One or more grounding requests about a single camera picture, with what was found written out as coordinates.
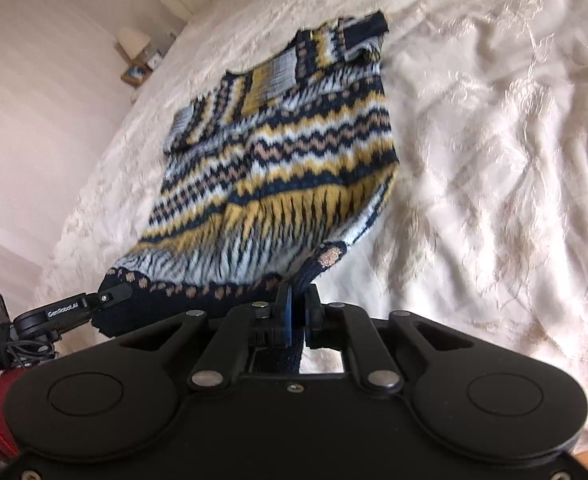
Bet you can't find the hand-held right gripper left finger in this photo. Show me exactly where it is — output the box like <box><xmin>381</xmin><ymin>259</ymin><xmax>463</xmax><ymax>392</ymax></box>
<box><xmin>118</xmin><ymin>282</ymin><xmax>293</xmax><ymax>390</ymax></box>

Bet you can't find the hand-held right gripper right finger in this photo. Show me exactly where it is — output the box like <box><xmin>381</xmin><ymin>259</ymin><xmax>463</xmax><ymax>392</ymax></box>
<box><xmin>304</xmin><ymin>284</ymin><xmax>476</xmax><ymax>394</ymax></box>

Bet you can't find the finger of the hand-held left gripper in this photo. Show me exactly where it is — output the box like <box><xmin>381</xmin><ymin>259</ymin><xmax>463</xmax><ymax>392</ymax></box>
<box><xmin>94</xmin><ymin>282</ymin><xmax>134</xmax><ymax>311</ymax></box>

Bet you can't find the patterned knit sweater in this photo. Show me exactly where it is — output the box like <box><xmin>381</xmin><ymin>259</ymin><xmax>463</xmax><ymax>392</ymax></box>
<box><xmin>96</xmin><ymin>10</ymin><xmax>401</xmax><ymax>376</ymax></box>

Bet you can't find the bed with white floral bedspread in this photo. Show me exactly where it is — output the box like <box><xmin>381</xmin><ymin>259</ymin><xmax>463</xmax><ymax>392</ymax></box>
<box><xmin>34</xmin><ymin>0</ymin><xmax>588</xmax><ymax>456</ymax></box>

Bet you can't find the table lamp with beige shade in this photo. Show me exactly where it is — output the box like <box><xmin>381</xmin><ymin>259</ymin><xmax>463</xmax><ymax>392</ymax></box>
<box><xmin>118</xmin><ymin>27</ymin><xmax>153</xmax><ymax>59</ymax></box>

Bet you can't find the black cable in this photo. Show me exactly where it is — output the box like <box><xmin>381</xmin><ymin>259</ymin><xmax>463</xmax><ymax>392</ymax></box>
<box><xmin>0</xmin><ymin>324</ymin><xmax>60</xmax><ymax>362</ymax></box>

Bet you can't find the wooden photo frame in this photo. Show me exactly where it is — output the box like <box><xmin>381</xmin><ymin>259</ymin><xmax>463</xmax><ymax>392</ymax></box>
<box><xmin>120</xmin><ymin>64</ymin><xmax>153</xmax><ymax>84</ymax></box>

